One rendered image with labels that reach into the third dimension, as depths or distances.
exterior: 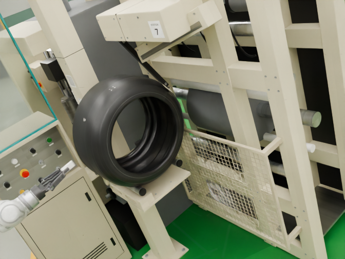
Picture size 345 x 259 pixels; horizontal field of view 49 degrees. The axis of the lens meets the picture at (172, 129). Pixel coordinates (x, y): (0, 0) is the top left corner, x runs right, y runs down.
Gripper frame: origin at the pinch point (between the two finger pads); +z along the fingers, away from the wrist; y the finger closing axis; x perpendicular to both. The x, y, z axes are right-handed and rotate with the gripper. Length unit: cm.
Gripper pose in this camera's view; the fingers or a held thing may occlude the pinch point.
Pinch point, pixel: (68, 167)
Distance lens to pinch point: 195.1
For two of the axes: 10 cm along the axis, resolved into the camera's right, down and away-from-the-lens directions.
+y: -6.1, -2.0, 7.7
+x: 4.1, 7.6, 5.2
